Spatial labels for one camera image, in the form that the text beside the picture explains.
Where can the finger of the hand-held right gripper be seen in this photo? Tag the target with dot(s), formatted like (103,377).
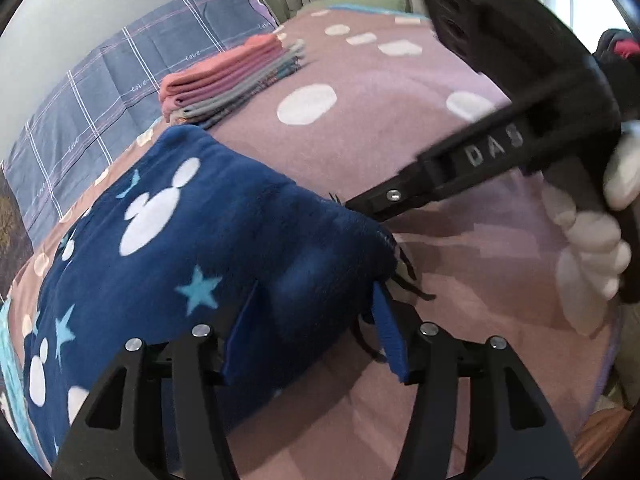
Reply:
(390,197)

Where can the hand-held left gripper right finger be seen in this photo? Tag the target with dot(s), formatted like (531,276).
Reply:
(390,330)

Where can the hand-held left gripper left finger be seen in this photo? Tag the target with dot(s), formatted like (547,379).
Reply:
(245,330)

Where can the navy star mickey blanket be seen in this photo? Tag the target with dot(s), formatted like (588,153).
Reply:
(175,240)

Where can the stack of folded clothes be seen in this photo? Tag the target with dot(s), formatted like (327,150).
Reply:
(215,77)

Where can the person's right hand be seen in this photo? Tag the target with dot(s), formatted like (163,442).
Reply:
(590,260)

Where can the pink polka dot blanket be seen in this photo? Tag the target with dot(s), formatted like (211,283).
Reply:
(375,125)

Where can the dark red cloth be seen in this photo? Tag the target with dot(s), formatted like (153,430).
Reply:
(620,45)

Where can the green pillow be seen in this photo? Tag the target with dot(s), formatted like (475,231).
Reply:
(370,1)

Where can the lilac floral pillow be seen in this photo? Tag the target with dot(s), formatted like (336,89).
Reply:
(255,5)

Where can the dark tree print cushion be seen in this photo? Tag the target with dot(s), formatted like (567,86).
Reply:
(12,240)

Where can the blue plaid sheet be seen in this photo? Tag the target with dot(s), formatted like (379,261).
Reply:
(90,110)

